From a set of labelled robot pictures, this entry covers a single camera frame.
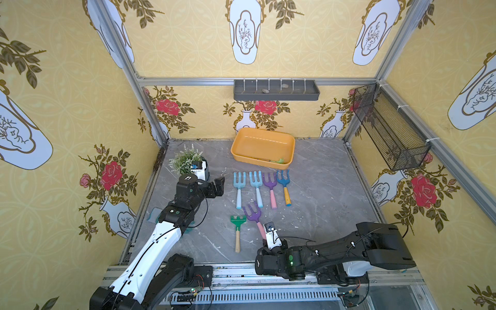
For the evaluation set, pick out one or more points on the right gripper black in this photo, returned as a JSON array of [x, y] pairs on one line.
[[265, 254]]

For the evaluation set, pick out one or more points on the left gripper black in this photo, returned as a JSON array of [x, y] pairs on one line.
[[211, 189]]

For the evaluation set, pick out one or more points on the light blue hand rake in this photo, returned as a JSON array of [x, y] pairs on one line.
[[239, 182], [256, 182]]

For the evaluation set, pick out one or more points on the green rake wooden handle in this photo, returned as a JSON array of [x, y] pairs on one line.
[[238, 221]]

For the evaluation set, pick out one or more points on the purple cultivator pink handle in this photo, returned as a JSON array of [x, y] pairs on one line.
[[253, 214]]

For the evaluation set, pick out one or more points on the purple rake pink handle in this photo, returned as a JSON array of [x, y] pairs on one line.
[[269, 180]]

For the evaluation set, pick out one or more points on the blue cultivator yellow handle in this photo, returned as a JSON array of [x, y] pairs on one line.
[[282, 177]]

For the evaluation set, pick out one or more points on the orange plastic storage box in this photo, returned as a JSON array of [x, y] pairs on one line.
[[264, 148]]

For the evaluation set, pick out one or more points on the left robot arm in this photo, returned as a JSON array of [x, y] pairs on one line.
[[142, 285]]

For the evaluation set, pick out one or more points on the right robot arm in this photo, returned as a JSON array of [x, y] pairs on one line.
[[344, 261]]

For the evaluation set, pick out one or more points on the artificial green white plant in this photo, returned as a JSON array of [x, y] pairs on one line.
[[182, 161]]

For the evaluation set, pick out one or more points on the teal garden glove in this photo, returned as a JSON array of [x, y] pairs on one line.
[[155, 214]]

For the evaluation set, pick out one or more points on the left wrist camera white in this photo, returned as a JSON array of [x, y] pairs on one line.
[[200, 169]]

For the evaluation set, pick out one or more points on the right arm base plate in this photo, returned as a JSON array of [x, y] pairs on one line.
[[336, 274]]

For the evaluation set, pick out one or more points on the aluminium front rail frame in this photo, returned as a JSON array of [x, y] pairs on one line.
[[237, 286]]

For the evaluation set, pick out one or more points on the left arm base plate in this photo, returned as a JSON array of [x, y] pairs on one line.
[[201, 276]]

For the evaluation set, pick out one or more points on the grey wall shelf tray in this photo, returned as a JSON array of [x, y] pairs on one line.
[[275, 90]]

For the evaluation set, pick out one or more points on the black wire mesh basket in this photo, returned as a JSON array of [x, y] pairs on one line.
[[399, 141]]

